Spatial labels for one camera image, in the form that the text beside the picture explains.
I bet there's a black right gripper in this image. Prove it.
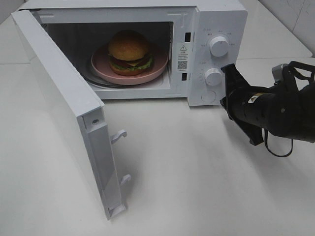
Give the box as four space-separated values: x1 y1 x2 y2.
221 63 276 146

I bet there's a white round door button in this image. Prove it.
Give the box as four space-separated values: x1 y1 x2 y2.
201 90 217 104

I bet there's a white round knob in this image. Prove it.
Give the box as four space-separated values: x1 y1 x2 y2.
209 36 229 57
205 68 223 86

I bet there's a burger with lettuce and cheese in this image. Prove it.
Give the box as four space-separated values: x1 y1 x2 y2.
108 30 154 76

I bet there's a pink round plate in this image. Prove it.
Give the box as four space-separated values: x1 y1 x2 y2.
91 44 168 86

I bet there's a white microwave door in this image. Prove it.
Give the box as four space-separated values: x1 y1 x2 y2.
12 10 131 219

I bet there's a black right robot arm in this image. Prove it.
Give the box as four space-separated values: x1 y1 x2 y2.
220 61 315 146

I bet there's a white warning label sticker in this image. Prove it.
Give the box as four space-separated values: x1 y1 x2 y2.
175 42 190 72

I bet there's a white microwave oven body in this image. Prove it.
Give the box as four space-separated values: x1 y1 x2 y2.
16 0 248 106

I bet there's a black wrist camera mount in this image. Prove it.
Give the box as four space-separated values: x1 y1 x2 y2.
272 63 295 85

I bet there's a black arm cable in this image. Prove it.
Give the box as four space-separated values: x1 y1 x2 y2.
263 60 315 158

